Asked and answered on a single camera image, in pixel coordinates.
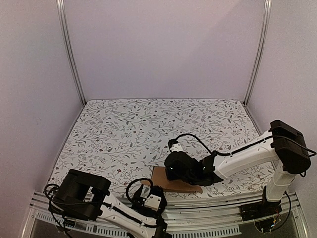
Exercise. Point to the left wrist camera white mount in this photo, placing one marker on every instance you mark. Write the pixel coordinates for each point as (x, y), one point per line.
(151, 205)

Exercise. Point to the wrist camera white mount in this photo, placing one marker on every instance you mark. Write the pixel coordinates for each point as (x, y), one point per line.
(174, 146)
(151, 205)

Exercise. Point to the aluminium front rail frame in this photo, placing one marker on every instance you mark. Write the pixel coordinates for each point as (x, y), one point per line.
(195, 218)

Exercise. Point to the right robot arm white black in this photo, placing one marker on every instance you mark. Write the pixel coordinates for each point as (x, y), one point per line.
(281, 143)

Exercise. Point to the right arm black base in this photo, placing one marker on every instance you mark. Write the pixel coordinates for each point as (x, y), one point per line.
(259, 209)

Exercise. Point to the brown cardboard paper box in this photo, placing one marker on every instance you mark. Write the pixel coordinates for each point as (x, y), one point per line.
(159, 178)

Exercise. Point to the floral patterned table mat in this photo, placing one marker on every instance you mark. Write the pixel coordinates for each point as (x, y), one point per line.
(123, 139)

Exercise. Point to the right aluminium frame post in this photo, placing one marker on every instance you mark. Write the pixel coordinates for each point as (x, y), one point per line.
(259, 52)

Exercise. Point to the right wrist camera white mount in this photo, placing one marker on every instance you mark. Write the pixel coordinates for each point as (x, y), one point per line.
(174, 146)

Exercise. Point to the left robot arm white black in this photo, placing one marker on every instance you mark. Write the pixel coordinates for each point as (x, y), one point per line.
(86, 196)

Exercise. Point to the left aluminium frame post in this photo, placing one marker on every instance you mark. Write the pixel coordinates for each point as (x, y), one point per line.
(69, 51)

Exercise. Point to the aluminium frame post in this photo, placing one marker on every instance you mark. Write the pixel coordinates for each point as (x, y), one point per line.
(259, 52)
(69, 51)

